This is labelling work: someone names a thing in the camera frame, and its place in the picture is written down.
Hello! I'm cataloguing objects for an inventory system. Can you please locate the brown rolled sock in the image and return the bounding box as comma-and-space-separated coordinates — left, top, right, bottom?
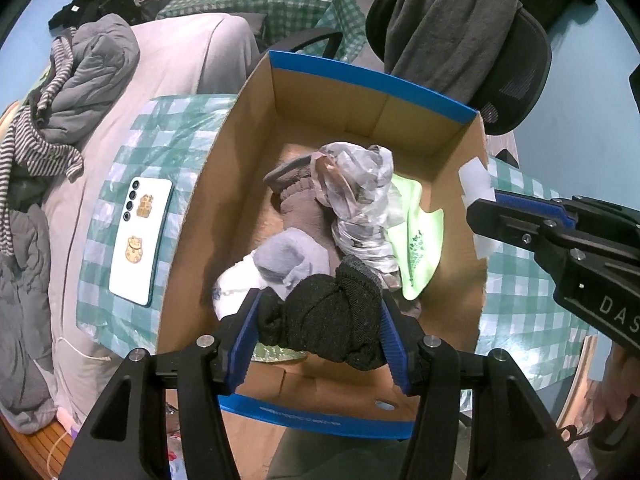
262, 154, 341, 246

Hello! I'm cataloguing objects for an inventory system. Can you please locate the white cable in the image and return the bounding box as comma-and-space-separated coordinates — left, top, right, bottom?
55, 335, 113, 363

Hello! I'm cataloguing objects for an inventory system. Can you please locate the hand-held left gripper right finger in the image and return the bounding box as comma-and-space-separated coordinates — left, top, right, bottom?
380, 300, 583, 480

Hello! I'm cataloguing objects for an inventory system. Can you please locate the bed with beige sheet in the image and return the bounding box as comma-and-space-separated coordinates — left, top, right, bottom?
0, 12, 261, 431

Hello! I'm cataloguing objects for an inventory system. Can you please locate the table with green checked cloth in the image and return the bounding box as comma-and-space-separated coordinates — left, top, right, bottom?
155, 0, 368, 63

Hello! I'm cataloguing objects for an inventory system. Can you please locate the green glitter pouch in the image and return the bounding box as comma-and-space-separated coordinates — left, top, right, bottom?
252, 344, 308, 362

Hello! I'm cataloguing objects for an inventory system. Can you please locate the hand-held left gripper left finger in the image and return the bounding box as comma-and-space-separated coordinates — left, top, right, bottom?
59, 290, 266, 480

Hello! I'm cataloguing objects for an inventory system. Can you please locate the wooden board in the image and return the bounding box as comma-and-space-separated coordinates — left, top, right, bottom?
555, 332, 598, 431

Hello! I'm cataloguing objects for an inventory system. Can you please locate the black clothes pile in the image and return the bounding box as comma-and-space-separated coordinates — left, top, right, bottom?
47, 0, 143, 31

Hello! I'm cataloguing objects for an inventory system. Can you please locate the cardboard box with blue rim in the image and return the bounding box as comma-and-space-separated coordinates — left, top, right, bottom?
155, 50, 488, 441

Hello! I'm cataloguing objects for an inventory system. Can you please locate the grey jacket on bed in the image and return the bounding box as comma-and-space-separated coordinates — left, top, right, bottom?
0, 12, 141, 433

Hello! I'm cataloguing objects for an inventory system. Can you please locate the white tissue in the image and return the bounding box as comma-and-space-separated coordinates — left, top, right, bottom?
457, 156, 501, 261

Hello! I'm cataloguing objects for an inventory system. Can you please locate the crumpled clear plastic bag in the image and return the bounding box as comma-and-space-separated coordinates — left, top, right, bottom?
312, 141, 403, 288

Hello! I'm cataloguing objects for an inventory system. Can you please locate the black mesh office chair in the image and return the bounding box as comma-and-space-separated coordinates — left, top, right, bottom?
285, 0, 553, 136

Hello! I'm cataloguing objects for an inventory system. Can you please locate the person's right hand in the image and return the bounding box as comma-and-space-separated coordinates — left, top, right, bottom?
594, 347, 635, 426

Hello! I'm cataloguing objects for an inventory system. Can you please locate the light green plastic bag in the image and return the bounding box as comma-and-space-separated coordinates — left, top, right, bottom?
387, 174, 446, 303

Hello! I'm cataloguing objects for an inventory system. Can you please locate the grey towel with striped hem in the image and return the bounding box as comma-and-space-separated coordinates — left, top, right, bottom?
385, 0, 526, 106

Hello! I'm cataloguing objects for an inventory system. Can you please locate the white smartphone with gold stickers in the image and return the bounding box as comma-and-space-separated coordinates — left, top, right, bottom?
108, 176, 174, 307

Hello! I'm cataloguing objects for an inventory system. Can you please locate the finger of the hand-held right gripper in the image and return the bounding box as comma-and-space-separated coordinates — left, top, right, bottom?
467, 199, 566, 261
495, 189, 626, 226

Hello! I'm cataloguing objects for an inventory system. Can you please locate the grey striped garment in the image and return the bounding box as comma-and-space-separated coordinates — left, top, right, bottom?
0, 35, 85, 256

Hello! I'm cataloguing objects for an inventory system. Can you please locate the black sock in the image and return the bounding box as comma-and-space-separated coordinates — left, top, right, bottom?
255, 255, 388, 372

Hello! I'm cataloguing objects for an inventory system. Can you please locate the grey and white sock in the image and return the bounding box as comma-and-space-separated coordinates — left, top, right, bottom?
212, 226, 331, 321

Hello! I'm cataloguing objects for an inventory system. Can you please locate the green checked tablecloth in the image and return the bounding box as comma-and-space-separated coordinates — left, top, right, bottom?
75, 94, 608, 391

